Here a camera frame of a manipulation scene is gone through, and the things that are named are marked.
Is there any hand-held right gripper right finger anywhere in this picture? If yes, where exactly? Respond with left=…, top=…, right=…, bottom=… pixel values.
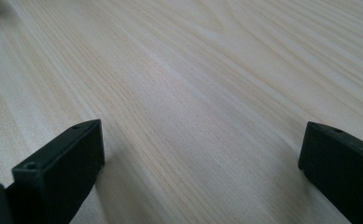
left=298, top=120, right=363, bottom=224

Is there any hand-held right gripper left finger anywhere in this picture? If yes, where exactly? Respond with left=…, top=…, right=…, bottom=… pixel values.
left=6, top=119, right=105, bottom=224

